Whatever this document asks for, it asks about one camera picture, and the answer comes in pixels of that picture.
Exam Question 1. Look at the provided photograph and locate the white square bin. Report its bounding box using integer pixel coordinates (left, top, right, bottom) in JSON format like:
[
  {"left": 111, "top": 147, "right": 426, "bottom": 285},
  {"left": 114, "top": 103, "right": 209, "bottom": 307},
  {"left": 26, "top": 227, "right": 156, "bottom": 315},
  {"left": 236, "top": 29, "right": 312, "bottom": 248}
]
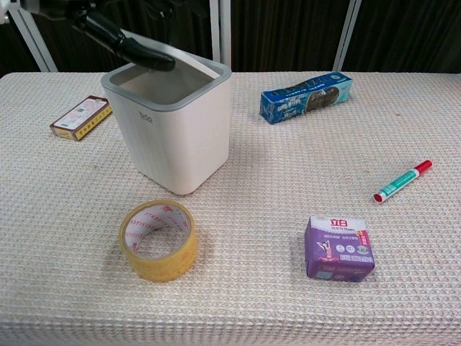
[{"left": 100, "top": 30, "right": 233, "bottom": 196}]

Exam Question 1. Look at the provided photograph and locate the red green marker pen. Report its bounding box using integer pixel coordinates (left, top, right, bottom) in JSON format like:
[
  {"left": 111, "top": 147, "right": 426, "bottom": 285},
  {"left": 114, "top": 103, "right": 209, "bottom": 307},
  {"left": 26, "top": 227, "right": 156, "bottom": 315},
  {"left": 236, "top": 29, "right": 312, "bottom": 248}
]
[{"left": 372, "top": 159, "right": 434, "bottom": 204}]

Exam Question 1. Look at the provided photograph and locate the blue cookie package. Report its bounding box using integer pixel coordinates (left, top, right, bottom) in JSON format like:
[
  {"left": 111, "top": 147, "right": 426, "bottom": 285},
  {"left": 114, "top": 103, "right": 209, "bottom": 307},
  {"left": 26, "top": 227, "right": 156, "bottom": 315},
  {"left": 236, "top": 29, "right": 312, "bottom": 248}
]
[{"left": 259, "top": 71, "right": 354, "bottom": 125}]

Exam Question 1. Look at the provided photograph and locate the black curtain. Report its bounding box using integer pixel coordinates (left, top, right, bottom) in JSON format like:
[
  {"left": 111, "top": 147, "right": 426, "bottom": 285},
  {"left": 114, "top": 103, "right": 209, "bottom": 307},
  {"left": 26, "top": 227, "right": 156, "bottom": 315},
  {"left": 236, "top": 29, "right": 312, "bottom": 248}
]
[{"left": 0, "top": 0, "right": 461, "bottom": 77}]

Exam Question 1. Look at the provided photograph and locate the red yellow medicine box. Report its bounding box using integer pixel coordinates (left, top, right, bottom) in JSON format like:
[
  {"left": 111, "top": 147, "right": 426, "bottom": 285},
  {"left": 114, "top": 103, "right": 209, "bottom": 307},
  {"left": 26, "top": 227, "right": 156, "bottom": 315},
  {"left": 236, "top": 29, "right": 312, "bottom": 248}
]
[{"left": 49, "top": 94, "right": 113, "bottom": 142}]

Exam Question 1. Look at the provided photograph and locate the purple soap bar package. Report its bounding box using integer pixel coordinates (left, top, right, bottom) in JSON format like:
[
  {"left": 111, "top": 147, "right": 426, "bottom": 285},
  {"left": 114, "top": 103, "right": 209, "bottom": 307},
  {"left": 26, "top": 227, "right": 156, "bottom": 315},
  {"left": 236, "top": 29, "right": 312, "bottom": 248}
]
[{"left": 304, "top": 215, "right": 376, "bottom": 283}]

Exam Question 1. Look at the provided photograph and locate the white metal frame post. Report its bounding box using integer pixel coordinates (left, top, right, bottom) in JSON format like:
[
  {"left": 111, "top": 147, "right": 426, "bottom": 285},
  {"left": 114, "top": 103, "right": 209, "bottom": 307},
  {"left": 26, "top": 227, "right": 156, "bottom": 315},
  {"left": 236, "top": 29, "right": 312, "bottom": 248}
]
[
  {"left": 207, "top": 0, "right": 233, "bottom": 72},
  {"left": 331, "top": 0, "right": 362, "bottom": 72},
  {"left": 5, "top": 0, "right": 58, "bottom": 73}
]

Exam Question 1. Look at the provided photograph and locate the beige waffle tablecloth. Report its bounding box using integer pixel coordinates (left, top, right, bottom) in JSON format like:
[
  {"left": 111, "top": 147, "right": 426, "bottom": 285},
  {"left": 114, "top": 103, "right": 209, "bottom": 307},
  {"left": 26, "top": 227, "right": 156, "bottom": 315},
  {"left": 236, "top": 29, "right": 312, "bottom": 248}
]
[{"left": 0, "top": 70, "right": 461, "bottom": 346}]

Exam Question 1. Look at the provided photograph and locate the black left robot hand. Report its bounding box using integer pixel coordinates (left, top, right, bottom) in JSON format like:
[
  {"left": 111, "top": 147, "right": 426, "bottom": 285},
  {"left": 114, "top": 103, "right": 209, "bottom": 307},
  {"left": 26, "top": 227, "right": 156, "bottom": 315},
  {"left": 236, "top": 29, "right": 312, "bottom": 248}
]
[{"left": 30, "top": 0, "right": 176, "bottom": 71}]

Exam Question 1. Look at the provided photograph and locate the yellow packing tape roll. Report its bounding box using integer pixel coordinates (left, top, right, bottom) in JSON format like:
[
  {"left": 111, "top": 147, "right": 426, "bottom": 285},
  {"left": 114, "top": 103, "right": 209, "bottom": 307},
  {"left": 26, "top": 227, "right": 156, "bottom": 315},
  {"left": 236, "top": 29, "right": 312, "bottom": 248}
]
[{"left": 119, "top": 198, "right": 200, "bottom": 283}]

